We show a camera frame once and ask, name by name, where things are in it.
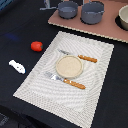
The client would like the red toy tomato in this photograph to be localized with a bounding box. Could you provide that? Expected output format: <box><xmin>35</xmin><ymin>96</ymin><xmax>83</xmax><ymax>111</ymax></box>
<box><xmin>31</xmin><ymin>41</ymin><xmax>43</xmax><ymax>52</ymax></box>

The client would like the white toy fish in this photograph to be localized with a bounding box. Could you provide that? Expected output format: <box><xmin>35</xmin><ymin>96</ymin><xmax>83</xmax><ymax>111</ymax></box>
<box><xmin>9</xmin><ymin>60</ymin><xmax>26</xmax><ymax>74</ymax></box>

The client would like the small grey frying pan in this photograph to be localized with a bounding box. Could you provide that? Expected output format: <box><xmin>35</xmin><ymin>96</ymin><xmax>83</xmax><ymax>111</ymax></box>
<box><xmin>56</xmin><ymin>1</ymin><xmax>78</xmax><ymax>19</ymax></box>

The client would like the brown stove board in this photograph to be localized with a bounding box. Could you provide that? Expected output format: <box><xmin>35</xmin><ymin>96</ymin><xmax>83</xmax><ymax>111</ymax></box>
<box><xmin>48</xmin><ymin>0</ymin><xmax>128</xmax><ymax>43</ymax></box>

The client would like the round beige plate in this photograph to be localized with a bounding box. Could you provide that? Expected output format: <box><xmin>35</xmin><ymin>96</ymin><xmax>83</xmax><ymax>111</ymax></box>
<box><xmin>56</xmin><ymin>55</ymin><xmax>83</xmax><ymax>78</ymax></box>

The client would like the woven beige placemat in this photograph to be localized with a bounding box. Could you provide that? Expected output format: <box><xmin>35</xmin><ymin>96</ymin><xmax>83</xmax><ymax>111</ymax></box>
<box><xmin>13</xmin><ymin>31</ymin><xmax>114</xmax><ymax>128</ymax></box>

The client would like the beige bowl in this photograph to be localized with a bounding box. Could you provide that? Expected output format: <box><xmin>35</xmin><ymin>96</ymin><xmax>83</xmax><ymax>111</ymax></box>
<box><xmin>119</xmin><ymin>5</ymin><xmax>128</xmax><ymax>30</ymax></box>

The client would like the fork with wooden handle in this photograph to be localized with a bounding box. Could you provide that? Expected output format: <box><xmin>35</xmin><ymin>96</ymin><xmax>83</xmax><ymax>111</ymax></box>
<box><xmin>45</xmin><ymin>72</ymin><xmax>86</xmax><ymax>89</ymax></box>

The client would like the knife with wooden handle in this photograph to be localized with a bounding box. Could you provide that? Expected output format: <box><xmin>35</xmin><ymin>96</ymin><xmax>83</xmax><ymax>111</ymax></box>
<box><xmin>58</xmin><ymin>49</ymin><xmax>98</xmax><ymax>63</ymax></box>

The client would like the grey pot with handles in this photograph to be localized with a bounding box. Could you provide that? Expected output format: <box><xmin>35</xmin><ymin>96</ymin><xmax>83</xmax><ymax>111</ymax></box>
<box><xmin>81</xmin><ymin>1</ymin><xmax>104</xmax><ymax>24</ymax></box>

